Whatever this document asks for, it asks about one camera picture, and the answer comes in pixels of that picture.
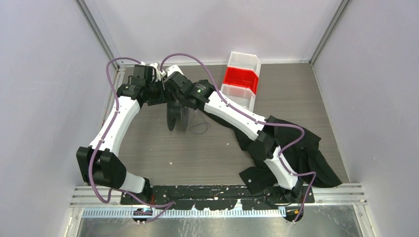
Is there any dark grey cable spool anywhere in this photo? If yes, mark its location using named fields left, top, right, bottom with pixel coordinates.
left=167, top=99, right=191, bottom=132

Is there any thin dark wire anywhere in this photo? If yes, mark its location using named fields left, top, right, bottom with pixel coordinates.
left=189, top=109, right=212, bottom=135

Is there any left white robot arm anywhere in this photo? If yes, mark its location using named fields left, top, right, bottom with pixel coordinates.
left=76, top=63, right=166, bottom=204

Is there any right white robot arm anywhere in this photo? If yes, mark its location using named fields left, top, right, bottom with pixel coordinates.
left=164, top=70, right=303, bottom=203

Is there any clear far bin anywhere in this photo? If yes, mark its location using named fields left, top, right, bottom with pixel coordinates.
left=227, top=51, right=261, bottom=77

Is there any clear bin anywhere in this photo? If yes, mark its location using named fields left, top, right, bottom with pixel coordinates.
left=227, top=51, right=261, bottom=77
left=220, top=83, right=256, bottom=112

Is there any clear near bin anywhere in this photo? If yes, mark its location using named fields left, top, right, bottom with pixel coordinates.
left=220, top=83, right=256, bottom=112

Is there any red middle bin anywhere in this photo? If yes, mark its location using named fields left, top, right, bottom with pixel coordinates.
left=223, top=67, right=259, bottom=94

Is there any black shirt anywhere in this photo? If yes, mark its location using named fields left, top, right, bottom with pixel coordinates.
left=200, top=109, right=343, bottom=195

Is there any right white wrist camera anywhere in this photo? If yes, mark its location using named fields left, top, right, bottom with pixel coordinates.
left=160, top=65, right=184, bottom=78

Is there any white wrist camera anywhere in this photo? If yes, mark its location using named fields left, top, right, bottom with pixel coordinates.
left=139, top=62, right=166, bottom=82
left=160, top=65, right=184, bottom=78

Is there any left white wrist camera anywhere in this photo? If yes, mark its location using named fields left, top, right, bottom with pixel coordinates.
left=139, top=62, right=166, bottom=82

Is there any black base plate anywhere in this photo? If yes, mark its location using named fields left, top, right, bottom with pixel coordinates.
left=136, top=185, right=307, bottom=211

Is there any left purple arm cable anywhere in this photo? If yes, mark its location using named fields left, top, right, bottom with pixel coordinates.
left=88, top=57, right=176, bottom=223

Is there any slotted cable duct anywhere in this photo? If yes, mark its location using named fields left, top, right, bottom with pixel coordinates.
left=81, top=207, right=286, bottom=218

